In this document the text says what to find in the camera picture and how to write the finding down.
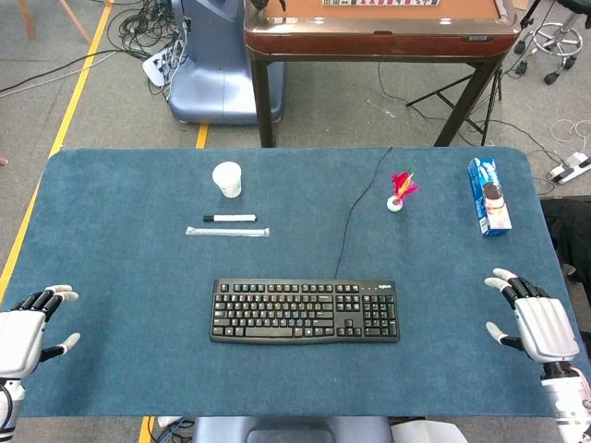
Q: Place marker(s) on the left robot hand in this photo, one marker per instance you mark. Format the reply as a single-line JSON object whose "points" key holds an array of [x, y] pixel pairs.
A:
{"points": [[20, 332]]}

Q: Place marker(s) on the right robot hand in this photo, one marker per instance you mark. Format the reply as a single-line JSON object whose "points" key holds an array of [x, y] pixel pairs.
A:
{"points": [[545, 330]]}

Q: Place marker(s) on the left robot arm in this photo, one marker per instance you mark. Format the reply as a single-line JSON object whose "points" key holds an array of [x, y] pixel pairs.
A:
{"points": [[8, 406]]}

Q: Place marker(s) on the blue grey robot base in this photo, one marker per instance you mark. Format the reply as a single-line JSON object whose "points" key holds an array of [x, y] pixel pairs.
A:
{"points": [[217, 64]]}

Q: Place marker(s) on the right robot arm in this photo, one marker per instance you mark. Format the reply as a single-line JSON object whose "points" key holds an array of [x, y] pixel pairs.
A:
{"points": [[569, 401]]}

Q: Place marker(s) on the black computer keyboard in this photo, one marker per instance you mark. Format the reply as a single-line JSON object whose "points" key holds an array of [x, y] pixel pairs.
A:
{"points": [[305, 310]]}

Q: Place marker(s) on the black bag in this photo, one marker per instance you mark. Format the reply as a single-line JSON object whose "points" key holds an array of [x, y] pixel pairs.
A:
{"points": [[570, 235]]}

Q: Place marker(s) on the blue felt table mat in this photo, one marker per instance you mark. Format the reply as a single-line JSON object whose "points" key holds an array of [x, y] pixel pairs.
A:
{"points": [[138, 277]]}

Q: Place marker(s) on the blue cookie box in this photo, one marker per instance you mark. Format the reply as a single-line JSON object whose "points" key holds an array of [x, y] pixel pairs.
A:
{"points": [[489, 196]]}

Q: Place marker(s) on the red feather shuttlecock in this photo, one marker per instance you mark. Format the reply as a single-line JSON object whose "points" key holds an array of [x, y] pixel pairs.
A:
{"points": [[402, 190]]}

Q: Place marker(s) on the wrapped clear plastic straw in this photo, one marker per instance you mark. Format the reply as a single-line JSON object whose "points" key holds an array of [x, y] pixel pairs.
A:
{"points": [[227, 231]]}

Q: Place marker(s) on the white marker with black cap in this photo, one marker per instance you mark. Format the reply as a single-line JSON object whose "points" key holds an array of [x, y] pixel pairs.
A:
{"points": [[230, 218]]}

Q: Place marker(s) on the white paper cup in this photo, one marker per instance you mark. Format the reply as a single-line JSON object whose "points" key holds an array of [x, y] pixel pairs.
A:
{"points": [[227, 179]]}

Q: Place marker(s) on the robot torso base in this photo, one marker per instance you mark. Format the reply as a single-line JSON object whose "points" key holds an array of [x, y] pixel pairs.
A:
{"points": [[295, 430]]}

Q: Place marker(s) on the chrome swivel stool base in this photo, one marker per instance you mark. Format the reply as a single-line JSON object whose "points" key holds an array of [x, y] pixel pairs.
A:
{"points": [[551, 44]]}

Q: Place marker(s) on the wooden chair leg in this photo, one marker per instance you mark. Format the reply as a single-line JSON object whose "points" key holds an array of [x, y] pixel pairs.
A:
{"points": [[27, 18]]}

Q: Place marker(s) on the brown mahjong table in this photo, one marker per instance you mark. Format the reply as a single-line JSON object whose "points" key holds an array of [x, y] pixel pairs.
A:
{"points": [[378, 32]]}

